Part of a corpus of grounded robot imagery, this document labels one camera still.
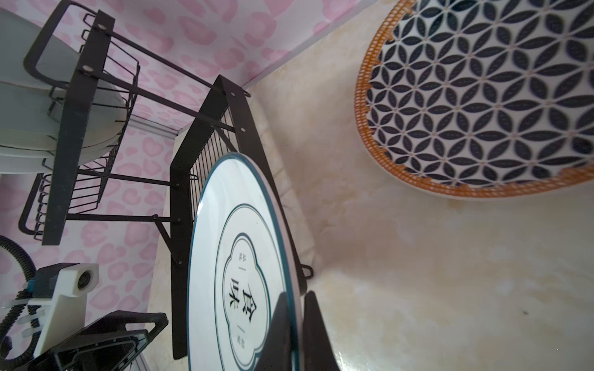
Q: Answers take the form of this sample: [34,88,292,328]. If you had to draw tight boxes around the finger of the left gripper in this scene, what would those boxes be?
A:
[27,310,169,370]

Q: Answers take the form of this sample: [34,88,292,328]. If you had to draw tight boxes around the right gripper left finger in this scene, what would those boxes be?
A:
[255,292,292,371]

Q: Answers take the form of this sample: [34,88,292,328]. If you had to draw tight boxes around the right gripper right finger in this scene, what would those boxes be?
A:
[303,291,340,371]

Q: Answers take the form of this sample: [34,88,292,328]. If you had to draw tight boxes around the white plate blue clover outline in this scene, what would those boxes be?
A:
[187,152,303,370]

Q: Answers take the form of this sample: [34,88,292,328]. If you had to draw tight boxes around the black wire dish rack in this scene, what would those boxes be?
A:
[17,0,315,361]

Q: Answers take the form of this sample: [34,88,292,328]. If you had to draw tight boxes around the cream plate red berries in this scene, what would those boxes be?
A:
[1,9,126,159]

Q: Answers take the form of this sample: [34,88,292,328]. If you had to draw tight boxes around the navy geometric pattern plate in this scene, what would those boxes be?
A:
[354,1,593,200]

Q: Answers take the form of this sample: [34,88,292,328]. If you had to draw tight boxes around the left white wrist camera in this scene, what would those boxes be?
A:
[29,263,99,358]

